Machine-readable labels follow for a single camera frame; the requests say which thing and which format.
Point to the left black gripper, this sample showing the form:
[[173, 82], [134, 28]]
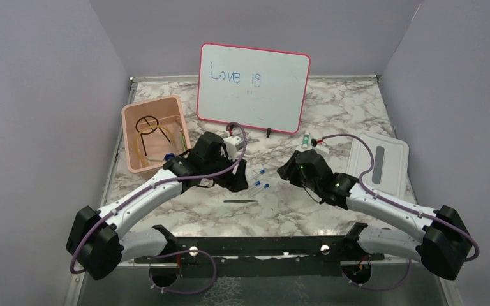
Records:
[[234, 182]]

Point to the black metal rod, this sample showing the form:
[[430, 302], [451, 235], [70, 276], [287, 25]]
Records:
[[241, 201]]

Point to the white plastic bin lid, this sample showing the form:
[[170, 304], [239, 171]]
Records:
[[391, 163]]

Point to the yellow rubber tube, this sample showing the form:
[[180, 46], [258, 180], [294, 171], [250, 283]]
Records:
[[157, 146]]

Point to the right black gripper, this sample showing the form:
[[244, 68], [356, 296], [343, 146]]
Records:
[[288, 171]]

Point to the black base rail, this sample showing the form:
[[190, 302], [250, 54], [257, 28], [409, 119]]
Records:
[[200, 257]]

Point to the pink plastic bin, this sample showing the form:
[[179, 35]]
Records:
[[168, 110]]

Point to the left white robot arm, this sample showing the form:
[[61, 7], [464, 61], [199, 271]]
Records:
[[99, 239]]

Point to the graduated cylinder blue base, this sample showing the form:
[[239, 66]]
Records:
[[168, 156]]

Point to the small green white vial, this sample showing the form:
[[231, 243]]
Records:
[[306, 142]]

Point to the black wire tripod stand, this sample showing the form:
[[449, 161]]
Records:
[[151, 123]]

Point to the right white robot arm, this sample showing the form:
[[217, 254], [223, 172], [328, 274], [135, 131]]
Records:
[[438, 239]]

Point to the pink framed whiteboard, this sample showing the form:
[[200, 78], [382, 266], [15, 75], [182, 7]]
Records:
[[258, 88]]

